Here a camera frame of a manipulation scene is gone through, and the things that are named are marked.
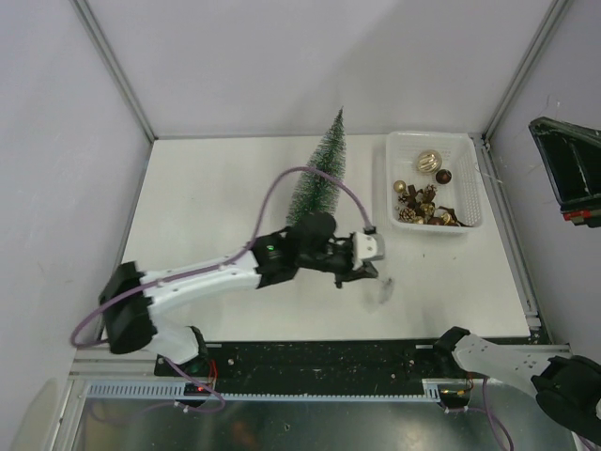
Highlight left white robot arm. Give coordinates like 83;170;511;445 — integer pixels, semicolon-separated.
99;212;385;376

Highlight small green christmas tree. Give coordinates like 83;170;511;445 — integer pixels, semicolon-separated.
286;108;347;226

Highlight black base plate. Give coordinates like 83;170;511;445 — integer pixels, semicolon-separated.
180;339;483;397

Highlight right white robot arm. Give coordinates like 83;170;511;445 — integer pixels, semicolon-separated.
433;117;600;446

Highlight grey slotted cable duct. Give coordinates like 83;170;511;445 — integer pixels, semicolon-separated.
85;379;442;401

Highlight large gold striped bauble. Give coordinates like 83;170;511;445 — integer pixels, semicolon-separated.
415;149;443;174

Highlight pile of gold brown ornaments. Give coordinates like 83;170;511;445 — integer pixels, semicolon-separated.
397;184;469;227

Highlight clear fairy light battery box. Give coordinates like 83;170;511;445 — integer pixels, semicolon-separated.
372;276;395;305

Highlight white plastic basket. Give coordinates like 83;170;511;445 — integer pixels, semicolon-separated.
385;132;484;235

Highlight small gold bauble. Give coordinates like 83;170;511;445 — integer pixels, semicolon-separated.
393;179;407;194

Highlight small brown bauble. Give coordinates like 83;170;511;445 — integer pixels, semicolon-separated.
435;169;453;185

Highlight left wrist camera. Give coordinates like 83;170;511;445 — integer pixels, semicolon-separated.
352;232;385;270

